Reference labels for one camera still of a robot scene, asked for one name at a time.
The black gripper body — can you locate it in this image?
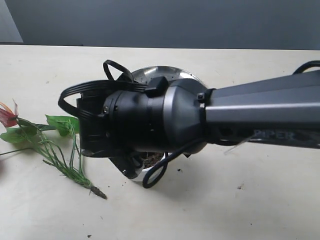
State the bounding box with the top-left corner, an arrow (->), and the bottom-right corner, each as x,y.
76,89 -> 146,180

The artificial red anthurium plant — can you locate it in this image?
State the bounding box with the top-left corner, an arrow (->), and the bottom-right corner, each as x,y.
0,102 -> 108,200

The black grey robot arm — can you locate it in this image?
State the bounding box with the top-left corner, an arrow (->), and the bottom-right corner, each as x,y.
76,60 -> 320,180

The dark soil in pot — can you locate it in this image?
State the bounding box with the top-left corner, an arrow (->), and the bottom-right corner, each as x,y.
140,152 -> 165,169

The round steel plate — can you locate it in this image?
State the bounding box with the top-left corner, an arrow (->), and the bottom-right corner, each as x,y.
132,65 -> 206,87

